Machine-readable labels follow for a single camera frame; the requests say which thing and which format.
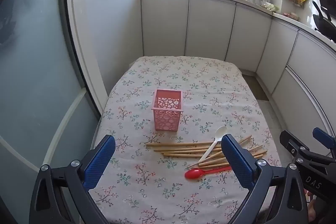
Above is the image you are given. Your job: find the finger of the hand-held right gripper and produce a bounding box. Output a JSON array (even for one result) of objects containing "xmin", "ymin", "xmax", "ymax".
[
  {"xmin": 312, "ymin": 127, "xmax": 336, "ymax": 157},
  {"xmin": 279, "ymin": 130, "xmax": 334, "ymax": 161}
]

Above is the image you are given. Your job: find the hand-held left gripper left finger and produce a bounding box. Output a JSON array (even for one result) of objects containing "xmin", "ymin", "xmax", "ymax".
[{"xmin": 29, "ymin": 135, "xmax": 116, "ymax": 224}]

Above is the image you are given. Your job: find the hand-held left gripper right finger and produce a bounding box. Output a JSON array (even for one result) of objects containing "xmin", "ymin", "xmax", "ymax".
[{"xmin": 221, "ymin": 134, "xmax": 309, "ymax": 224}]

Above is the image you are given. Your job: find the white plastic spoon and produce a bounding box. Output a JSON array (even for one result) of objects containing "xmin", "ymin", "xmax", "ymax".
[{"xmin": 197, "ymin": 126, "xmax": 228, "ymax": 165}]

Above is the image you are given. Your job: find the pile of wooden chopsticks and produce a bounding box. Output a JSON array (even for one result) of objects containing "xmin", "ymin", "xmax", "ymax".
[{"xmin": 145, "ymin": 135, "xmax": 268, "ymax": 169}]

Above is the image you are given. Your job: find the pink perforated utensil holder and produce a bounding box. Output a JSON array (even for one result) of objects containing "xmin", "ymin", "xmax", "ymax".
[{"xmin": 152, "ymin": 88, "xmax": 183, "ymax": 131}]

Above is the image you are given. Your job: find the person's right hand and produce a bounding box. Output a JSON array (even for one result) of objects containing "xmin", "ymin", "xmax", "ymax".
[{"xmin": 304, "ymin": 189, "xmax": 319, "ymax": 222}]

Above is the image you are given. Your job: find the red plastic spoon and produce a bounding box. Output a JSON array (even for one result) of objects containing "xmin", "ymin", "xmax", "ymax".
[{"xmin": 184, "ymin": 167, "xmax": 234, "ymax": 179}]

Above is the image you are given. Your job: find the floral tablecloth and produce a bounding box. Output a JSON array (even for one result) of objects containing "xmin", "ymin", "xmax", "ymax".
[{"xmin": 91, "ymin": 55, "xmax": 281, "ymax": 224}]

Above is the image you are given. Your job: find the black wok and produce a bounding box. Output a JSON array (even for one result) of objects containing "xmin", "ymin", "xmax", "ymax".
[{"xmin": 312, "ymin": 0, "xmax": 336, "ymax": 42}]

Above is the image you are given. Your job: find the frosted glass sliding door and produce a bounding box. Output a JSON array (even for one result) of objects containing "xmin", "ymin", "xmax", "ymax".
[{"xmin": 0, "ymin": 0, "xmax": 107, "ymax": 224}]

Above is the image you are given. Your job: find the row of white kitchen cabinets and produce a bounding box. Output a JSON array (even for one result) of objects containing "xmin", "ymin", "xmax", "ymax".
[{"xmin": 140, "ymin": 0, "xmax": 336, "ymax": 161}]

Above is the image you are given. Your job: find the bowl of green vegetables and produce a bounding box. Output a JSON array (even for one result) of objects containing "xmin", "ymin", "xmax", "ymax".
[{"xmin": 262, "ymin": 2, "xmax": 279, "ymax": 12}]

